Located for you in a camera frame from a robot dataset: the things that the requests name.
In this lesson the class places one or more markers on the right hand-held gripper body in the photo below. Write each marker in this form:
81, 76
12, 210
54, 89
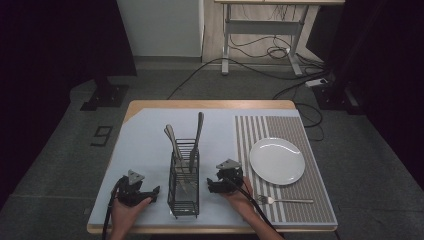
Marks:
230, 178

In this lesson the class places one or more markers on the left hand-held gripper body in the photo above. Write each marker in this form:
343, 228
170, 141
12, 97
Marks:
130, 193

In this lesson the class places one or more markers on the person's left hand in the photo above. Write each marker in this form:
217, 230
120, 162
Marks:
124, 215

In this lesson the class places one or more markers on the person's right hand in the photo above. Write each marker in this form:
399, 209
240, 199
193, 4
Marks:
240, 200

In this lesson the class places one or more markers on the pale blue table mat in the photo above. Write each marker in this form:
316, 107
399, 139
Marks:
146, 143

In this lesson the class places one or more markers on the white round plate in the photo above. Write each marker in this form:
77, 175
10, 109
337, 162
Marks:
276, 161

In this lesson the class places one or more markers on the long steel table knife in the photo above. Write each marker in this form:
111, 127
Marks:
198, 133

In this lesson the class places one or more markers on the steel cutlery piece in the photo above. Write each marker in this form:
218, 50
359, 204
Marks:
168, 138
171, 135

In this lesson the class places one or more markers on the steel fork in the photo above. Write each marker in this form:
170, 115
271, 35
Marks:
293, 200

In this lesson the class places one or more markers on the wooden table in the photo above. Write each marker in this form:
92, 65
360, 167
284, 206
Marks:
206, 104

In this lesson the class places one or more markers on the grey striped placemat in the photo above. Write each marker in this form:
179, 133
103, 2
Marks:
313, 200

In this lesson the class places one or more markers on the black stand base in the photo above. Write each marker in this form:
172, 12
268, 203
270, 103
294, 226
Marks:
336, 98
106, 96

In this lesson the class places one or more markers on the white power strip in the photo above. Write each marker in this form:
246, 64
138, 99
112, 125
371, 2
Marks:
316, 82

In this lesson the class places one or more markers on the white panel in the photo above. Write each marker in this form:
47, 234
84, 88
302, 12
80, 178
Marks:
160, 26

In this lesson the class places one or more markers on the dark curtain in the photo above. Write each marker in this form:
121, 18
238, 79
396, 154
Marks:
383, 66
50, 50

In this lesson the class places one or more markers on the white metal table frame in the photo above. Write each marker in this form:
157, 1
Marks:
263, 27

